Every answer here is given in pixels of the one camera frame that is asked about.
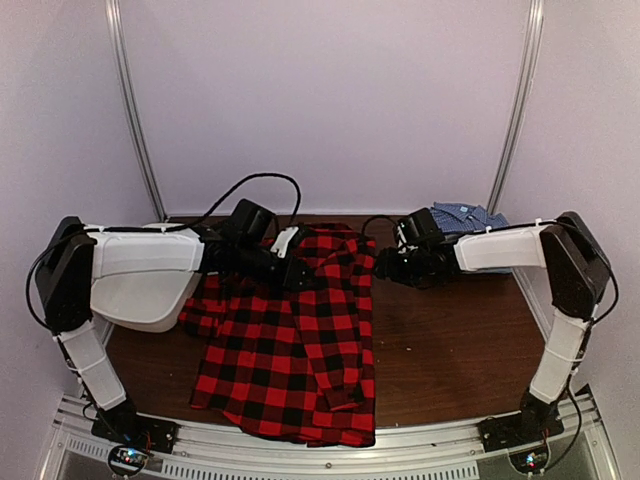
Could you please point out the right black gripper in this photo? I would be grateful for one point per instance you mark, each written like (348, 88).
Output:
(388, 267)

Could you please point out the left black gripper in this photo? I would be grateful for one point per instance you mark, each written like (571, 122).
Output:
(290, 278)

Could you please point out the red black plaid shirt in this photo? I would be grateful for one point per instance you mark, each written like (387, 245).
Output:
(293, 366)

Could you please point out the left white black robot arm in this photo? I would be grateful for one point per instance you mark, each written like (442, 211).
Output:
(62, 276)

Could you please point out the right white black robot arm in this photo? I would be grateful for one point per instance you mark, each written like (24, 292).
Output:
(578, 274)

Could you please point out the blue checked folded shirt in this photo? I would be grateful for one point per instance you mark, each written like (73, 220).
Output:
(464, 218)

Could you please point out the white plastic bin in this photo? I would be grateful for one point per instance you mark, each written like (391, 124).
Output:
(140, 280)

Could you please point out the right circuit board with leds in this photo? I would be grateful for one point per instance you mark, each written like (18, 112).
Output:
(529, 461)

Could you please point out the circuit board with leds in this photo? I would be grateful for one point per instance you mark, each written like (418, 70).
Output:
(529, 461)
(124, 460)

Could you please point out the left circuit board with leds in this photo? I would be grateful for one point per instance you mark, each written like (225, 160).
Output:
(124, 460)

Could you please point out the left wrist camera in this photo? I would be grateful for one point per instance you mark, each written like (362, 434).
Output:
(288, 239)

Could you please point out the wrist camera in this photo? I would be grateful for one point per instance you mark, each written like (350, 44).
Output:
(288, 239)
(398, 236)

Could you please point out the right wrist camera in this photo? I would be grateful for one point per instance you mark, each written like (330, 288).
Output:
(398, 236)

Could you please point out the right aluminium corner post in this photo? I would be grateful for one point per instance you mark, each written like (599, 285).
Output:
(528, 65)

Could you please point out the aluminium corner post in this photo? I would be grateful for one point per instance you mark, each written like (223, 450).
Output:
(132, 115)
(528, 65)

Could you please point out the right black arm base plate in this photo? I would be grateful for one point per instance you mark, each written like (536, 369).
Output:
(509, 432)

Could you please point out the aluminium front frame rail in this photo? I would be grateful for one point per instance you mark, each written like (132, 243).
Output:
(452, 450)

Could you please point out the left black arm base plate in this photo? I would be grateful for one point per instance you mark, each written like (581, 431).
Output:
(148, 434)

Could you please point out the left aluminium corner post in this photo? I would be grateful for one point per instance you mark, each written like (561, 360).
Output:
(132, 115)

